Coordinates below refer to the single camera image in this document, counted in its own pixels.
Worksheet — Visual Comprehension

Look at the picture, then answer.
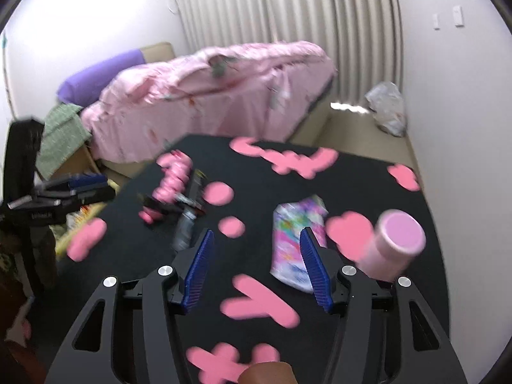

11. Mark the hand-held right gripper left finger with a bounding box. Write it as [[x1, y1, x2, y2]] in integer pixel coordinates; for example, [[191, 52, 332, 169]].
[[44, 229, 215, 384]]

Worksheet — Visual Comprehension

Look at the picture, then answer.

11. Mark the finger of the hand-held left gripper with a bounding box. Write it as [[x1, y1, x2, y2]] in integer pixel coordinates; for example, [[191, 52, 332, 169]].
[[72, 186, 117, 205], [39, 173, 109, 193]]

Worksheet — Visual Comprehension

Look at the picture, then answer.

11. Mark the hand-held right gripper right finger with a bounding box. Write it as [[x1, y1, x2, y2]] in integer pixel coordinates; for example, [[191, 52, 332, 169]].
[[300, 227, 468, 384]]

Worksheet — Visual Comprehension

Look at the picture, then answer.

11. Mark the colourful pink purple packet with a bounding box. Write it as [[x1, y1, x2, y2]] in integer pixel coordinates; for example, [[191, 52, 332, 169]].
[[270, 195, 329, 292]]

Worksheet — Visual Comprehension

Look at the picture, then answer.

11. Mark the pink plastic bottle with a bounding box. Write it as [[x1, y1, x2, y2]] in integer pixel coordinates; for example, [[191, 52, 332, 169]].
[[355, 209, 427, 283]]

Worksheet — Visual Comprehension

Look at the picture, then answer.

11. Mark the person's right hand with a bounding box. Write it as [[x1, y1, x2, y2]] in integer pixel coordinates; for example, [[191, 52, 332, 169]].
[[239, 362, 297, 384]]

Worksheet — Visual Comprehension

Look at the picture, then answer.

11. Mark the green checkered cloth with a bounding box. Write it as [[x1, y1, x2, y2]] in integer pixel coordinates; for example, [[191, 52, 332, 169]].
[[36, 104, 92, 180]]

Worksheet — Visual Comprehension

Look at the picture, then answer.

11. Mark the silver snack wrapper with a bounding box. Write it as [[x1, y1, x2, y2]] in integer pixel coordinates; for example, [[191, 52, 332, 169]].
[[172, 208, 198, 253]]

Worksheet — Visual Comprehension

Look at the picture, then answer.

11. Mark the pink caterpillar toy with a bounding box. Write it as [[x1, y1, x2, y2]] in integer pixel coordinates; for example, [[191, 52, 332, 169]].
[[138, 151, 195, 225]]

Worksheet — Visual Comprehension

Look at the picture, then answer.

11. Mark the black snack wrapper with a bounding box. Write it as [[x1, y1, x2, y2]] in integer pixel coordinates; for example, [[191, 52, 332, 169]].
[[176, 168, 211, 219]]

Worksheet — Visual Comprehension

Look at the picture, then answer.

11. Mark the black tablecloth with pink shapes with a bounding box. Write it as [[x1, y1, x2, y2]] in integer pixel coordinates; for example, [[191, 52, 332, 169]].
[[30, 134, 451, 384]]

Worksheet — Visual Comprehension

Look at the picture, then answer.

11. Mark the purple pillow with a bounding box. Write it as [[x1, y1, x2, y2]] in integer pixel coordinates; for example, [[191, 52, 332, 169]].
[[56, 49, 147, 107]]

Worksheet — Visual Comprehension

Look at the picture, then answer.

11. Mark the pink floral duvet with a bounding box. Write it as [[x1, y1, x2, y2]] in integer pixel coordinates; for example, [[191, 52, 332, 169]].
[[82, 41, 337, 161]]

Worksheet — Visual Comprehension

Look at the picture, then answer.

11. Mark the beige headboard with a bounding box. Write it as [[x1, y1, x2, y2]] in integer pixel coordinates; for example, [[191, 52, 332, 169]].
[[140, 42, 177, 65]]

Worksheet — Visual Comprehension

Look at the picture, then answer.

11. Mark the bed with pink floral sheet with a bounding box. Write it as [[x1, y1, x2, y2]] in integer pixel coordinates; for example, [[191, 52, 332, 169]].
[[80, 41, 339, 177]]

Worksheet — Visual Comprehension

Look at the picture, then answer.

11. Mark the white plastic bag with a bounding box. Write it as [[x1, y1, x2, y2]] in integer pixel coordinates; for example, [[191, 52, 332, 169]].
[[365, 82, 408, 137]]

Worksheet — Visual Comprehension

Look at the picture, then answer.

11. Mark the beige pleated curtain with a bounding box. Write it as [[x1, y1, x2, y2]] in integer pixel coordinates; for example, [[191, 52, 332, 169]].
[[172, 0, 403, 107]]

